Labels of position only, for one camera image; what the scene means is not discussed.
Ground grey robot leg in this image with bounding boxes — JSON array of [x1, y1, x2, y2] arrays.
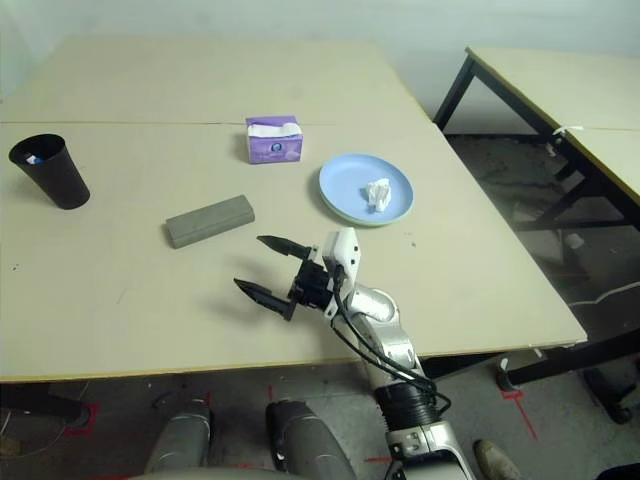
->
[[264, 399, 359, 480], [144, 399, 214, 474]]

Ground grey robot torso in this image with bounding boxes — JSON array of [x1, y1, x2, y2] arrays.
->
[[144, 465, 281, 480]]

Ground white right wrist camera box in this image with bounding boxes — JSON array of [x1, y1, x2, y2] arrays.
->
[[321, 226, 361, 304]]

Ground brown shoe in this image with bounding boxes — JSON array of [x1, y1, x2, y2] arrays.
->
[[473, 438, 524, 480]]

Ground grey robot left leg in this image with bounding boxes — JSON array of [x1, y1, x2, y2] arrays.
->
[[144, 399, 214, 474]]

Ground white tissue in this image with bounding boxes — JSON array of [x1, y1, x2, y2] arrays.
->
[[359, 176, 392, 212]]

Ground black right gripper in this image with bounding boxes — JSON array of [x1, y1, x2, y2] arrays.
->
[[232, 233, 336, 323]]

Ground black plastic cup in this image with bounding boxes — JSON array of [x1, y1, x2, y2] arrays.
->
[[8, 132, 91, 210]]

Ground beige side table black legs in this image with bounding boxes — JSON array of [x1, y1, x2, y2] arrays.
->
[[432, 46, 640, 236]]

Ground black furniture foot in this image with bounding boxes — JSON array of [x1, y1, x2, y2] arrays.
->
[[583, 367, 635, 426]]

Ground grey robot right leg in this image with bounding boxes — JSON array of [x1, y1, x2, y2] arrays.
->
[[264, 399, 359, 480]]

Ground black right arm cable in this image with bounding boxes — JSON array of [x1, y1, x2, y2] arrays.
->
[[329, 264, 454, 416]]

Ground blue plate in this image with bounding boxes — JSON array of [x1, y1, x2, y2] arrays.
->
[[319, 153, 415, 225]]

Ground purple tissue box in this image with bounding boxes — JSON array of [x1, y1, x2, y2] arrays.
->
[[244, 115, 305, 165]]

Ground grey glasses case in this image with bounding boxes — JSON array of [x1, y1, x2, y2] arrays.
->
[[164, 194, 256, 250]]

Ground black table foot bar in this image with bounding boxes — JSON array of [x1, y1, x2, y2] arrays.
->
[[494, 339, 640, 392], [0, 382, 87, 421]]

